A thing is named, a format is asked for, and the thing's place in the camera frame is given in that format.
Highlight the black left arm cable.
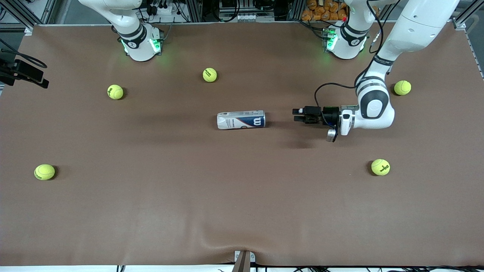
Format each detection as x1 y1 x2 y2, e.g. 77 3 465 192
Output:
315 0 390 111

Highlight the white power strip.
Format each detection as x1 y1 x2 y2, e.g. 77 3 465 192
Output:
149 2 178 17

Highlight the white connector strip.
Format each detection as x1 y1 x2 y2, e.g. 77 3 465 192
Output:
219 13 275 22

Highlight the pile of orange objects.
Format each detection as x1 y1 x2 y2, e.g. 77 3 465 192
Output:
301 0 348 21

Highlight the clear tennis ball can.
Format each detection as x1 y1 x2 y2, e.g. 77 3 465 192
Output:
217 110 266 130

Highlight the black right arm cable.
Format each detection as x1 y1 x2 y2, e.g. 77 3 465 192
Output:
0 38 48 68

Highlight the metal clamp bracket with post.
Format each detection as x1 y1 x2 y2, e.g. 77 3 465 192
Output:
231 250 256 272

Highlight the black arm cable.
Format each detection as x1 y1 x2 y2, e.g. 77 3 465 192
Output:
315 0 390 111
0 38 48 68

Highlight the brown table cloth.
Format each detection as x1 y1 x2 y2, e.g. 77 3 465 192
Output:
0 23 484 267

